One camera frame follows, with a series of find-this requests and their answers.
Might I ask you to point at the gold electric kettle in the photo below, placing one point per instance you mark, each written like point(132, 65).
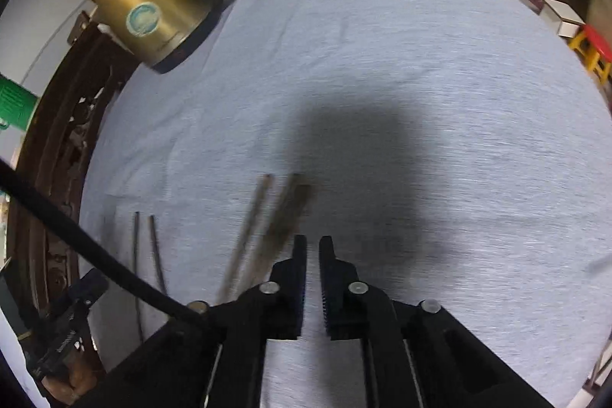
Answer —
point(158, 6)

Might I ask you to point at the grey tablecloth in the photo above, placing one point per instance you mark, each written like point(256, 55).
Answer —
point(382, 54)

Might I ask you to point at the white open box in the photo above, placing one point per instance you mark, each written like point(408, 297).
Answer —
point(562, 13)

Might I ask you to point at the green printed box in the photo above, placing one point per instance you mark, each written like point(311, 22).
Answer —
point(14, 102)

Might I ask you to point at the dark brown chopstick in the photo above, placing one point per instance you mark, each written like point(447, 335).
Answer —
point(287, 217)
point(248, 231)
point(157, 250)
point(136, 245)

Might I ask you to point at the person's left hand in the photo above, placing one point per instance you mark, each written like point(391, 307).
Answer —
point(69, 384)

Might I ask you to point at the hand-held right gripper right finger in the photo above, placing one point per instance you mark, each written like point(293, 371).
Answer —
point(329, 293)

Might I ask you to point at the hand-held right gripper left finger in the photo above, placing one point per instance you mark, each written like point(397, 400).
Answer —
point(299, 293)

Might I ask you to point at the yellow stool with red seat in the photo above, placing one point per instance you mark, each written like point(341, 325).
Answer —
point(595, 49)

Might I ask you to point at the carved wooden sideboard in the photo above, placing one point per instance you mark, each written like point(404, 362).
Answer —
point(57, 150)

